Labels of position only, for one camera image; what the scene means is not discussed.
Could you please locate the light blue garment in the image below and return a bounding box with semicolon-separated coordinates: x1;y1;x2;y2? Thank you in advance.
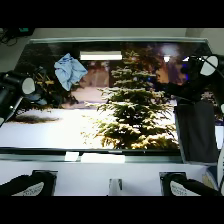
53;52;89;92

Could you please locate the dark grey garment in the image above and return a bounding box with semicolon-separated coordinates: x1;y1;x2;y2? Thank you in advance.
173;99;220;165

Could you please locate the black cable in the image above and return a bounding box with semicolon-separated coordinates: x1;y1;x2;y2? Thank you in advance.
188;54;224;80

